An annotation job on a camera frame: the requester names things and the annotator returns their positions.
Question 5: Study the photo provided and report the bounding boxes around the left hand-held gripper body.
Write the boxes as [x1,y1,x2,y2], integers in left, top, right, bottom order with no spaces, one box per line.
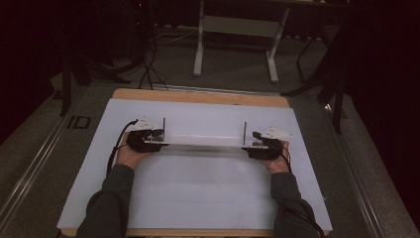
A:
[126,115,157,154]

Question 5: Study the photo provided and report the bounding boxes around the black rectangular floor bracket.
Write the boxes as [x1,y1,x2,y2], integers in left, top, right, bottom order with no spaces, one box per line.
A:
[66,115,92,130]

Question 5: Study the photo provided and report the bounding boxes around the black metal stand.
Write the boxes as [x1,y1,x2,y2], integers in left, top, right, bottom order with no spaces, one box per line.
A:
[280,19,349,136]
[58,49,133,117]

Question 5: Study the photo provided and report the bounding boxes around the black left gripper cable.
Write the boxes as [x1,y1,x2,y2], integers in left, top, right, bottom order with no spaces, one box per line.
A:
[105,119,140,177]

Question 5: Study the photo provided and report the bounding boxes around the person's left hand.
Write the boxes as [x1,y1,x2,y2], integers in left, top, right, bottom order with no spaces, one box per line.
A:
[115,132,147,171]

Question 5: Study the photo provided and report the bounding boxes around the metal floor rail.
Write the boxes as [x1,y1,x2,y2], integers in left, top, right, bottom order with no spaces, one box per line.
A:
[321,103,388,238]
[0,87,87,227]

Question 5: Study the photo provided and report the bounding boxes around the white metal desk frame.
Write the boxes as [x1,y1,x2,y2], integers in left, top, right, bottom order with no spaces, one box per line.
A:
[192,0,350,84]

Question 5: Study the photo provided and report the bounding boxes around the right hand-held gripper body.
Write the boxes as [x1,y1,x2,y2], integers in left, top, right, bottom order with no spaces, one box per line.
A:
[260,126,294,162]

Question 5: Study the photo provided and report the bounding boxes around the clear acrylic display frame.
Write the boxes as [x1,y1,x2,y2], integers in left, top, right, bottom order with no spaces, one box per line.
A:
[144,117,269,156]

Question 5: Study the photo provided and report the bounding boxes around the person's right hand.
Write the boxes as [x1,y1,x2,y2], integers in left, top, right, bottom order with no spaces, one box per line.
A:
[263,140,292,176]

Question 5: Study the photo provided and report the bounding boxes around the black floor cables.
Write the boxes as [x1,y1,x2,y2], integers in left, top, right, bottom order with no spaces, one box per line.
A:
[138,31,170,91]

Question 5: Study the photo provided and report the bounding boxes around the white floor cable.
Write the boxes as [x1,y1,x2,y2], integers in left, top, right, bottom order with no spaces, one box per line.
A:
[154,23,200,47]

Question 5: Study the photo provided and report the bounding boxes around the pale blue table mat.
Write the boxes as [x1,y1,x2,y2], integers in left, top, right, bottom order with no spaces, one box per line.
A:
[55,97,333,232]

